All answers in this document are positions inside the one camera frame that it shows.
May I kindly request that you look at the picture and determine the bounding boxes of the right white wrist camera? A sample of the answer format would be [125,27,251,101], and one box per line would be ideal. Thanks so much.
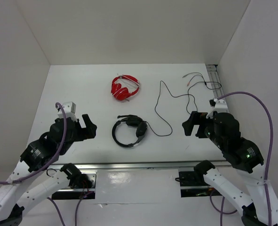
[207,98,229,118]

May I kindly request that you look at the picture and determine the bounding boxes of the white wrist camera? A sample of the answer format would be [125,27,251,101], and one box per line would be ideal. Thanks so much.
[55,102,77,121]
[207,98,229,118]

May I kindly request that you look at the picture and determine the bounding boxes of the black headset with microphone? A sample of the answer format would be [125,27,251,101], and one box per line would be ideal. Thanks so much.
[111,114,148,149]

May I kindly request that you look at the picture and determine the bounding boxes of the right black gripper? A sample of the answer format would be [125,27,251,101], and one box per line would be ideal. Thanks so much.
[181,109,224,148]

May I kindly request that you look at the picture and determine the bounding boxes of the base mount plate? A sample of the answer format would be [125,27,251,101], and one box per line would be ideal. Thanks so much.
[175,171,221,198]
[51,171,97,200]

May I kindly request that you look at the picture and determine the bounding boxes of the aluminium rail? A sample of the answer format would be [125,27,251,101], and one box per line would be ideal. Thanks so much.
[47,160,231,170]
[206,65,224,100]

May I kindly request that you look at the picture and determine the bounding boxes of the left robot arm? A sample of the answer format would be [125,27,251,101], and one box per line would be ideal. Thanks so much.
[0,114,97,226]

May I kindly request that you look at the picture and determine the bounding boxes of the red headphones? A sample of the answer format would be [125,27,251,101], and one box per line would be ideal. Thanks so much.
[111,75,141,101]

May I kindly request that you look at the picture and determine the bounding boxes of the aluminium rail right side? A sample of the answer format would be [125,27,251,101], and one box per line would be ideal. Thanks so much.
[206,65,224,100]

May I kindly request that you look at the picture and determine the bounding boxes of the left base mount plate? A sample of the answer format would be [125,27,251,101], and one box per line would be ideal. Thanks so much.
[51,171,97,200]

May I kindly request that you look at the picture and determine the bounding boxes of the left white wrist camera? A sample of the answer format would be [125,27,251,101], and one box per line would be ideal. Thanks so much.
[55,102,77,121]

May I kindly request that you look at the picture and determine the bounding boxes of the aluminium rail front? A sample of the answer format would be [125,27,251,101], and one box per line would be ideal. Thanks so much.
[47,160,231,170]

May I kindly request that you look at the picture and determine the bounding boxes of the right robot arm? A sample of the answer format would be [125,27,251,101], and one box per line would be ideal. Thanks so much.
[182,111,278,226]

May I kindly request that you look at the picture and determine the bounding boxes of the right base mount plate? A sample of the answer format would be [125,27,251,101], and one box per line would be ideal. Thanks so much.
[175,171,221,198]

